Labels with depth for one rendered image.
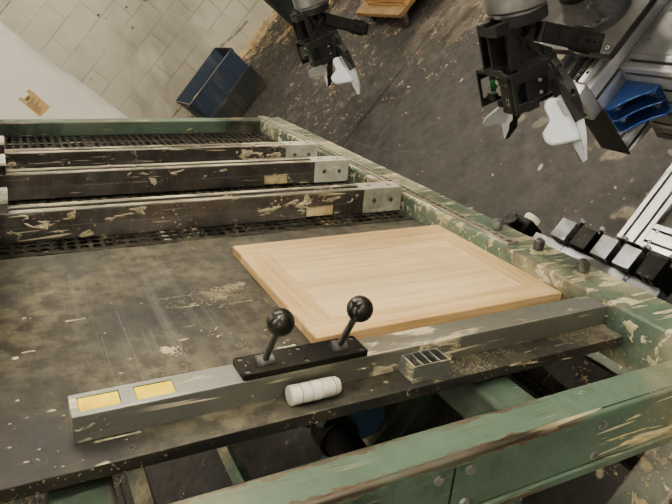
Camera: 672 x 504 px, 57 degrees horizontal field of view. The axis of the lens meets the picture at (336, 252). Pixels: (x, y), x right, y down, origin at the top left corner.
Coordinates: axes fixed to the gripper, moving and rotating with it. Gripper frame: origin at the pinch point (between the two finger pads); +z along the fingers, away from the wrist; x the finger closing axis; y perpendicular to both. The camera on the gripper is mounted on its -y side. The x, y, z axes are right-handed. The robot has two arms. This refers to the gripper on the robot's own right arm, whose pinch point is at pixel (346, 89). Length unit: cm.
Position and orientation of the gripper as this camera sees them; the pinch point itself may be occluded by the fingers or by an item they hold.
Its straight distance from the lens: 148.9
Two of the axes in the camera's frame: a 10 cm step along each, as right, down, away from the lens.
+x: 4.7, 3.4, -8.2
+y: -8.4, 4.7, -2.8
